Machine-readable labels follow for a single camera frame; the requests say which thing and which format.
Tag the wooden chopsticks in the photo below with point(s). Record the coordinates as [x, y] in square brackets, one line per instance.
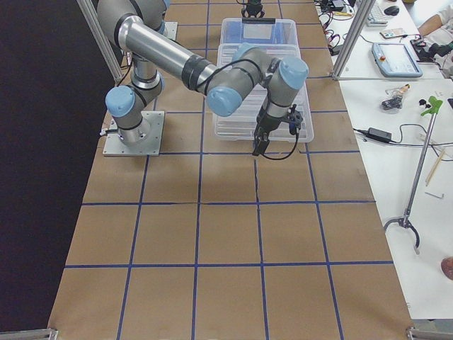
[434, 167]

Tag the bagged black parts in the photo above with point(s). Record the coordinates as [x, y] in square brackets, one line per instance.
[394, 102]

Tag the hex key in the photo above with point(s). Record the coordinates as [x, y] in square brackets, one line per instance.
[435, 195]

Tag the black power adapter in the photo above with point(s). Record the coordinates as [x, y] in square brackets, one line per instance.
[376, 134]

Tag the aluminium frame post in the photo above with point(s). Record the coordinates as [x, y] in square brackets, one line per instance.
[351, 38]

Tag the black computer mouse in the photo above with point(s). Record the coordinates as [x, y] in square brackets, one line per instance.
[392, 10]

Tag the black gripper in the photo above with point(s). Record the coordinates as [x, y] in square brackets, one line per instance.
[267, 124]

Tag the blue plastic tray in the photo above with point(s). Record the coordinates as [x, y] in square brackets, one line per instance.
[270, 31]

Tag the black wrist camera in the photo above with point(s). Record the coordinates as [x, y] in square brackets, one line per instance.
[294, 119]

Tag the teach pendant tablet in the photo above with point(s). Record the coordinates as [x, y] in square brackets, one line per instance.
[394, 60]

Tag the green handled reacher grabber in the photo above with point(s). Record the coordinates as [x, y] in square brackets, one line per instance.
[404, 221]

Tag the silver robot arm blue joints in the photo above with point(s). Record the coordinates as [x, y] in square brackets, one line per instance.
[225, 88]

